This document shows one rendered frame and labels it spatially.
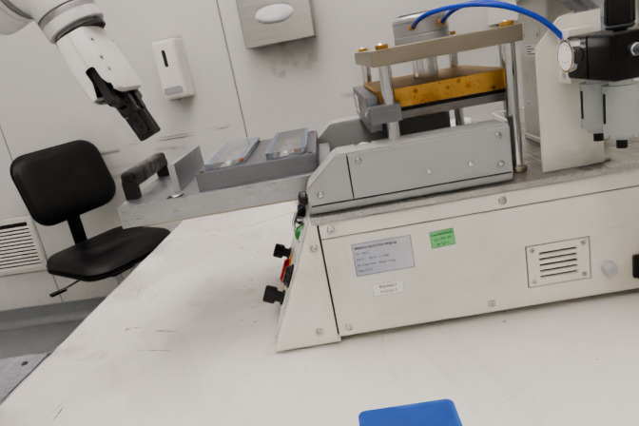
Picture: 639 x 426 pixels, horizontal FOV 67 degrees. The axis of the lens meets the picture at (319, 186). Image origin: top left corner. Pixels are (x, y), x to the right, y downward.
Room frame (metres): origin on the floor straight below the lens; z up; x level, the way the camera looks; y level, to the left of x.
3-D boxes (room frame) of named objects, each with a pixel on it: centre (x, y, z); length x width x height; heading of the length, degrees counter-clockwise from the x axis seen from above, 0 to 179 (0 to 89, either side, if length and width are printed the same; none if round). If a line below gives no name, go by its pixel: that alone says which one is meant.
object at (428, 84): (0.71, -0.18, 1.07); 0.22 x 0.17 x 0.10; 177
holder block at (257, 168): (0.73, 0.07, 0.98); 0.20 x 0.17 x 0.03; 177
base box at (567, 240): (0.70, -0.18, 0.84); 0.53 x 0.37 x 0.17; 87
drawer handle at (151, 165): (0.74, 0.26, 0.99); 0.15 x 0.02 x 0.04; 177
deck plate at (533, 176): (0.72, -0.22, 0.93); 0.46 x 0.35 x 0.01; 87
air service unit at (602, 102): (0.49, -0.30, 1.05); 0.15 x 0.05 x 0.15; 177
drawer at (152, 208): (0.73, 0.12, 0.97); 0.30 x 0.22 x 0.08; 87
